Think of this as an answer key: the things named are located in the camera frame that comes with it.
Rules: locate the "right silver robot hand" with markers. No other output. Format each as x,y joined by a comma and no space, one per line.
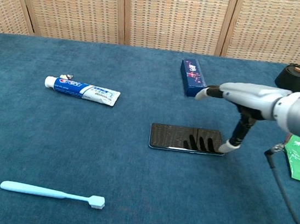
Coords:
251,96

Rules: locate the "smartphone with black screen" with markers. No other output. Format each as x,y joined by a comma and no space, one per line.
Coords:
169,136

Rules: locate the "dark blue table cloth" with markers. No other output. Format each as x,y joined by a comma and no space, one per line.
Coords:
105,153

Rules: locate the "dark blue rectangular box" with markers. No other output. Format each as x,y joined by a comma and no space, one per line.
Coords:
191,78

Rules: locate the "blue white toothpaste tube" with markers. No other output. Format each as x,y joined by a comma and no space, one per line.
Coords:
81,89

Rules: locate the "woven wooden folding screen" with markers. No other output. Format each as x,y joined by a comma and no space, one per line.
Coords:
165,14

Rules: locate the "light blue toothbrush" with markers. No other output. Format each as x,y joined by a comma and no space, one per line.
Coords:
32,189

